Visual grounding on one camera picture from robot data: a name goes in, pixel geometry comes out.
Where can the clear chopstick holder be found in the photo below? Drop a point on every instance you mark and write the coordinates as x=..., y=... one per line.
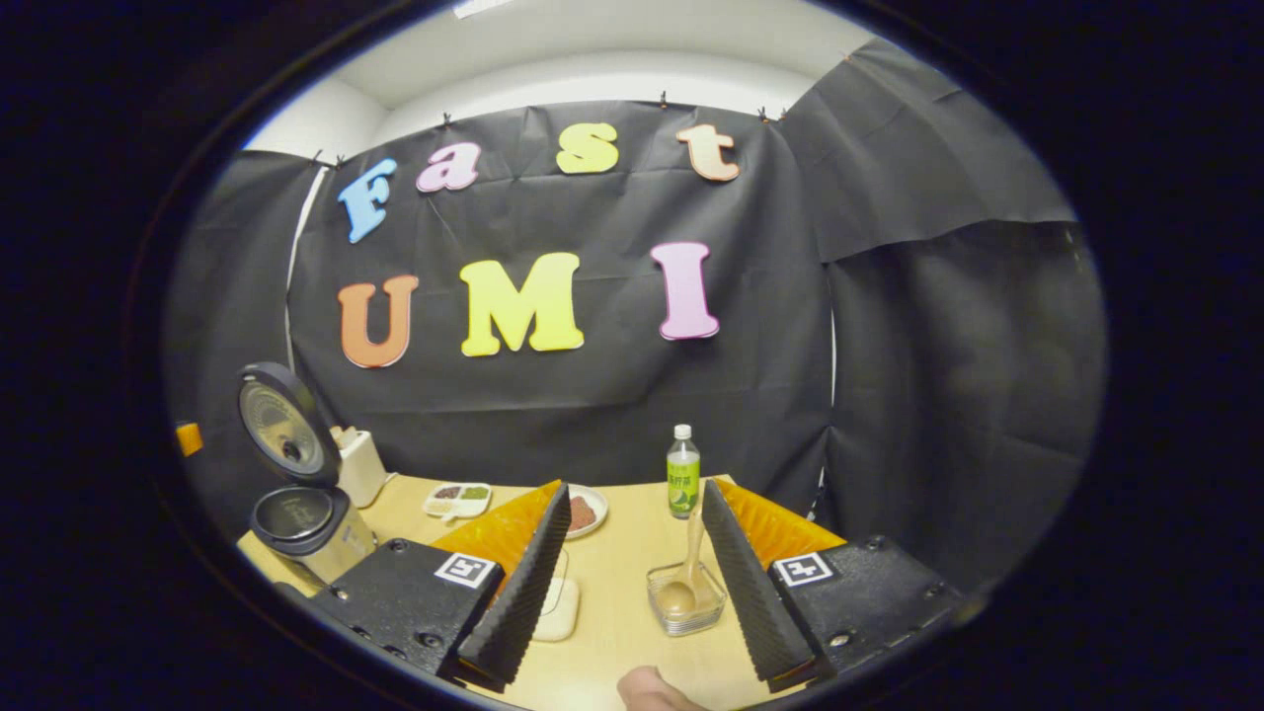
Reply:
x=706, y=602

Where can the white round plate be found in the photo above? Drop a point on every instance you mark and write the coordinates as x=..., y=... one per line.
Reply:
x=598, y=513

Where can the ceiling light panel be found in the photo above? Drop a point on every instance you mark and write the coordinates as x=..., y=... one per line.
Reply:
x=484, y=8

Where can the clear rice container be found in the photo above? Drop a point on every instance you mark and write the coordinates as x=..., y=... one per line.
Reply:
x=561, y=607

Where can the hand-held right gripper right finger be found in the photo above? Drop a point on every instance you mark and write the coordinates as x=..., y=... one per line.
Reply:
x=755, y=583

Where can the white toaster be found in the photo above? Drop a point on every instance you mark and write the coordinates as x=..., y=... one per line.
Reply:
x=363, y=469

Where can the red meat piece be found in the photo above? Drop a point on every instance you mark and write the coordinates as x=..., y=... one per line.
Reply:
x=583, y=513

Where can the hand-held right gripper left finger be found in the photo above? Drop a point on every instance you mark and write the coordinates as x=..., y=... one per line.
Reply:
x=518, y=583

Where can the black backdrop cloth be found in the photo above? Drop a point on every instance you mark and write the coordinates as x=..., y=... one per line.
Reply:
x=938, y=395

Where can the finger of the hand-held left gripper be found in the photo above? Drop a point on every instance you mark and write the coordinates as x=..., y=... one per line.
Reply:
x=189, y=439

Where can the white divided bean dish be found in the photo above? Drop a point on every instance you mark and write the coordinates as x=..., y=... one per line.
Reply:
x=457, y=502

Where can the green tea bottle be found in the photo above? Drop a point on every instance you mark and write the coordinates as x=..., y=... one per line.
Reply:
x=683, y=484

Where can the wooden spoon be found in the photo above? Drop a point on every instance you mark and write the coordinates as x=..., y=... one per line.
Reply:
x=679, y=595

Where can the grey rice cooker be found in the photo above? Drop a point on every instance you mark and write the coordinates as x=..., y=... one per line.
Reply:
x=321, y=538

